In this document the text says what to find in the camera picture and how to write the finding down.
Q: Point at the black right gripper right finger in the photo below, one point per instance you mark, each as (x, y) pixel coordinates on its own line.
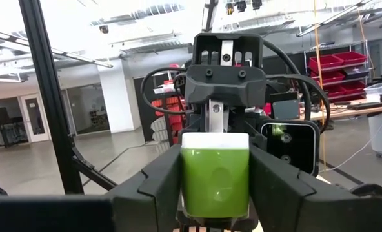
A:
(281, 199)

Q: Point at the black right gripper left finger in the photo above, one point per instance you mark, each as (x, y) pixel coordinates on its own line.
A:
(158, 193)

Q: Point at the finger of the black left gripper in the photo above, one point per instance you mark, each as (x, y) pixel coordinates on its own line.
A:
(207, 42)
(225, 87)

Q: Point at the green and white plastic box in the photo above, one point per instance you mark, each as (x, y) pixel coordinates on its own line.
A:
(215, 180)

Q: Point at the black overhead rig beam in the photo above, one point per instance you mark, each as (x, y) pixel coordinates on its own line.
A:
(209, 14)

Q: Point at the grey square box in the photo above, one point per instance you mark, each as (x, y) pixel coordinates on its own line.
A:
(286, 109)

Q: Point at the rack of red bins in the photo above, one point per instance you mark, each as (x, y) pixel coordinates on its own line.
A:
(175, 120)

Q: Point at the wooden work table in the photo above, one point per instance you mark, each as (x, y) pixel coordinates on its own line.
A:
(339, 113)

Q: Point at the white square pillar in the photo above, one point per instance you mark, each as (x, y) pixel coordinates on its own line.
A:
(118, 96)

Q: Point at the red shelf bin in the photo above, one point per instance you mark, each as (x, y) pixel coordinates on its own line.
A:
(326, 61)
(350, 57)
(342, 88)

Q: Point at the black keyboard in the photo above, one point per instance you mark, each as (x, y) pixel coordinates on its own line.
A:
(366, 105)

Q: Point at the clear plastic box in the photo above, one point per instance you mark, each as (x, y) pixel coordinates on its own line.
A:
(379, 88)

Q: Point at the white glass door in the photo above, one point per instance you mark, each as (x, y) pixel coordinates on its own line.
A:
(34, 117)

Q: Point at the metal shelf rack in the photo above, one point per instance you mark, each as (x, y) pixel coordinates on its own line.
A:
(366, 48)

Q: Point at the black desk with monitor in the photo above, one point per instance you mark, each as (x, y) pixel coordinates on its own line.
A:
(4, 119)

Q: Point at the overhead black camera mount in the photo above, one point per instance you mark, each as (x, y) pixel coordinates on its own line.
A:
(241, 5)

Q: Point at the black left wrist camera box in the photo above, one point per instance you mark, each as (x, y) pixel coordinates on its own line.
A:
(291, 148)

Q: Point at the black rig frame post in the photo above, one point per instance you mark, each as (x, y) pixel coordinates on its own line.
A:
(49, 96)

